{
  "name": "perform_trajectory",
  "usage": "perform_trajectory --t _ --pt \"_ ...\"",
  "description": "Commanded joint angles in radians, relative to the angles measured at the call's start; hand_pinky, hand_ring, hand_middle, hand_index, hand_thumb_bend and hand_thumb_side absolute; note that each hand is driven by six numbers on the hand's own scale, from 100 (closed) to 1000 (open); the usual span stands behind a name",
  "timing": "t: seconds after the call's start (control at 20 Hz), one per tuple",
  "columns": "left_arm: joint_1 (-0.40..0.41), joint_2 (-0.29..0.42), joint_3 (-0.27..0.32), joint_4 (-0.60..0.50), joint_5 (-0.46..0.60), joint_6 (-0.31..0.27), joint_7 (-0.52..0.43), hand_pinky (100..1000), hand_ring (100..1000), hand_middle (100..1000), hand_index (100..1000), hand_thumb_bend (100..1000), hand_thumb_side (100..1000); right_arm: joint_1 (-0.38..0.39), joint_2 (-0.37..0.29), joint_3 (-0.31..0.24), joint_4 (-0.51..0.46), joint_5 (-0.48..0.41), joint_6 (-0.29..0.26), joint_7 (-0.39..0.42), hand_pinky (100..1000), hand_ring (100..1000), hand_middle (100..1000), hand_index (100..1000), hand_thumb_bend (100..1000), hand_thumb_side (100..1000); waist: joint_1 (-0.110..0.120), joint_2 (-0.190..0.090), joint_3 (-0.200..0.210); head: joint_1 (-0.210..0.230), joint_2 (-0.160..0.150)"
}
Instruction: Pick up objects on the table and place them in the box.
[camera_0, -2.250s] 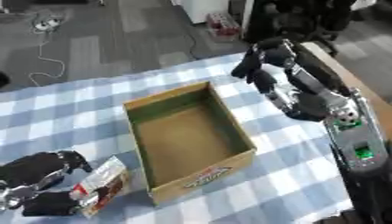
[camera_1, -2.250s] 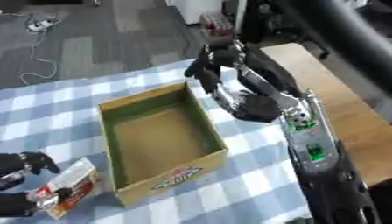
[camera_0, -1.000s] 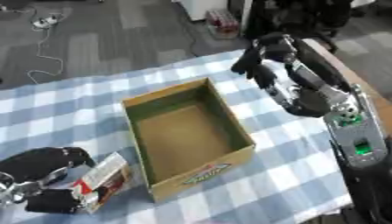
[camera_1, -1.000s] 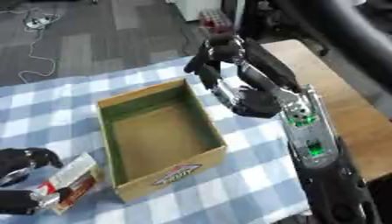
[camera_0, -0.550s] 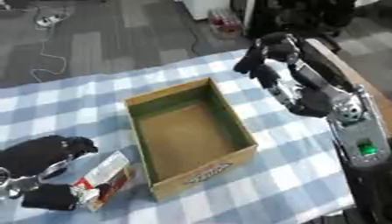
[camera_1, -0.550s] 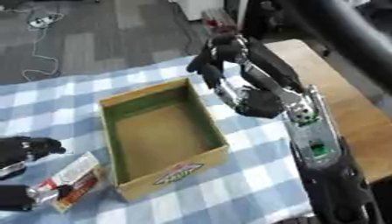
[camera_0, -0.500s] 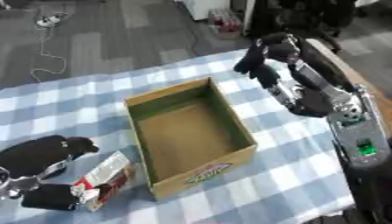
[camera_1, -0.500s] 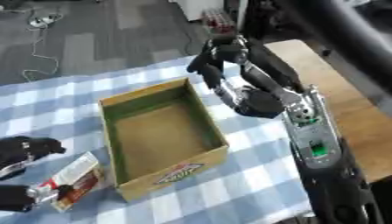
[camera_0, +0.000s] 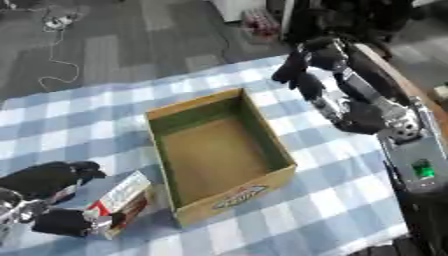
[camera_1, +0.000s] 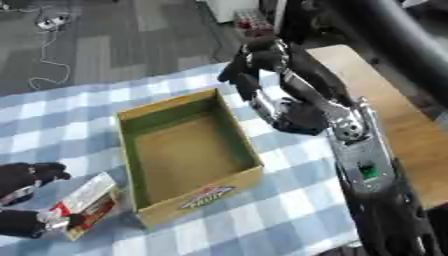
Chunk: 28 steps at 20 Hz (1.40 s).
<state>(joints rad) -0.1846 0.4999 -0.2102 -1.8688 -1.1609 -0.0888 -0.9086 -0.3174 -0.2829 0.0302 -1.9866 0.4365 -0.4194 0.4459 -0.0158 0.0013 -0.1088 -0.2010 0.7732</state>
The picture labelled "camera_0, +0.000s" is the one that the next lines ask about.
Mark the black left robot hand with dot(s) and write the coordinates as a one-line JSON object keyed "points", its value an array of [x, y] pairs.
{"points": [[41, 180]]}

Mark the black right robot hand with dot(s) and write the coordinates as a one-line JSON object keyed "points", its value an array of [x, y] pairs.
{"points": [[361, 116]]}

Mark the white and red carton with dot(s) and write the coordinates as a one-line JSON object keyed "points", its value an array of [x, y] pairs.
{"points": [[119, 198]]}

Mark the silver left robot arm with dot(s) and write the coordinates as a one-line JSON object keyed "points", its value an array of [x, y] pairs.
{"points": [[14, 210]]}

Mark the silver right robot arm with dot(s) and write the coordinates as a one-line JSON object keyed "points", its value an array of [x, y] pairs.
{"points": [[417, 173]]}

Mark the tan cardboard box green inside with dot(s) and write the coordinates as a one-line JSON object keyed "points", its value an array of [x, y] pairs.
{"points": [[219, 156]]}

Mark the black chair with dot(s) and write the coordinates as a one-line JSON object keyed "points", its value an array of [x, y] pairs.
{"points": [[344, 18]]}

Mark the pack of red bottles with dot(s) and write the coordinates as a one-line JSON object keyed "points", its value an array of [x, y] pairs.
{"points": [[261, 21]]}

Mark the white power strip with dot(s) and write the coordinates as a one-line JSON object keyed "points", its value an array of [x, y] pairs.
{"points": [[58, 22]]}

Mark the white cabinet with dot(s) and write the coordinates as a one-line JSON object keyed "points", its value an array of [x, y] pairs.
{"points": [[239, 8]]}

